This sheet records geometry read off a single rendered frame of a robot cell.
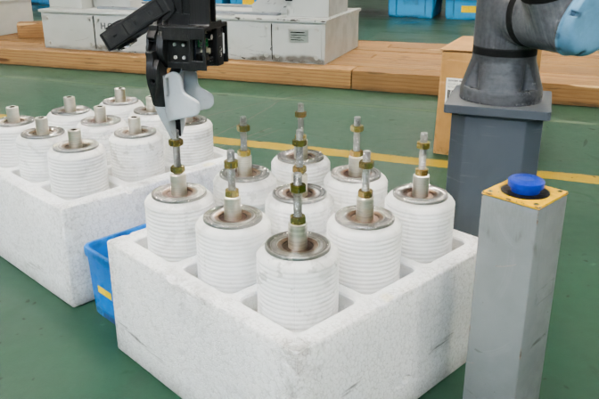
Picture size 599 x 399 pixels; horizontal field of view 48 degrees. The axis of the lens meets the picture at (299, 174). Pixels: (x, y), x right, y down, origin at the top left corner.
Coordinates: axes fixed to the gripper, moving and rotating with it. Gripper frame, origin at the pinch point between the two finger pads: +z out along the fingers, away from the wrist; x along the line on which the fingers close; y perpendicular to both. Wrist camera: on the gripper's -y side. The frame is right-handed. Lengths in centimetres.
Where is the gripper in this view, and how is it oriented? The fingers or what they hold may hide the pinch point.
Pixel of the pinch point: (171, 126)
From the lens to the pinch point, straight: 92.2
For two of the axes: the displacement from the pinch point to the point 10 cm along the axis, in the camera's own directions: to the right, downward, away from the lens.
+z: 0.0, 9.4, 3.3
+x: 3.0, -3.2, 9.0
